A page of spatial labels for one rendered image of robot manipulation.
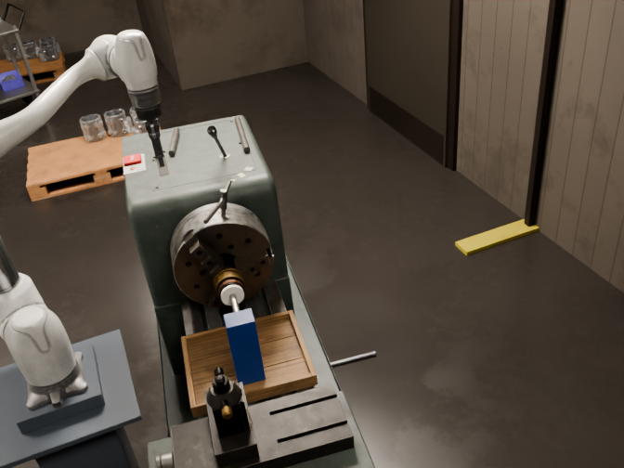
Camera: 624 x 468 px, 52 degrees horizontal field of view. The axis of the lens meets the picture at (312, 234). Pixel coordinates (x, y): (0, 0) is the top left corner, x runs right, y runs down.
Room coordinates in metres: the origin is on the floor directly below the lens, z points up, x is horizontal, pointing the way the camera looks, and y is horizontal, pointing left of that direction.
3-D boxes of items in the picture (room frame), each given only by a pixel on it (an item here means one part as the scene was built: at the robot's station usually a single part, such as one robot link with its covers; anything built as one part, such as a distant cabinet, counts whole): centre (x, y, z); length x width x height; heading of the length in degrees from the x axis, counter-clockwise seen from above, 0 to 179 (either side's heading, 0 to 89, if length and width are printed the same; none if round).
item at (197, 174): (2.05, 0.39, 1.06); 0.59 x 0.48 x 0.39; 12
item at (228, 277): (1.51, 0.26, 1.08); 0.09 x 0.09 x 0.09; 12
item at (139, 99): (1.81, 0.44, 1.58); 0.09 x 0.09 x 0.06
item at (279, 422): (1.05, 0.18, 0.95); 0.43 x 0.18 x 0.04; 102
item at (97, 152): (4.64, 1.61, 0.16); 1.09 x 0.76 x 0.32; 109
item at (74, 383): (1.45, 0.85, 0.83); 0.22 x 0.18 x 0.06; 19
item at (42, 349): (1.48, 0.86, 0.97); 0.18 x 0.16 x 0.22; 36
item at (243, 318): (1.32, 0.22, 1.00); 0.08 x 0.06 x 0.23; 102
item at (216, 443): (1.06, 0.25, 1.00); 0.20 x 0.10 x 0.05; 12
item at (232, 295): (1.40, 0.24, 1.08); 0.13 x 0.07 x 0.07; 12
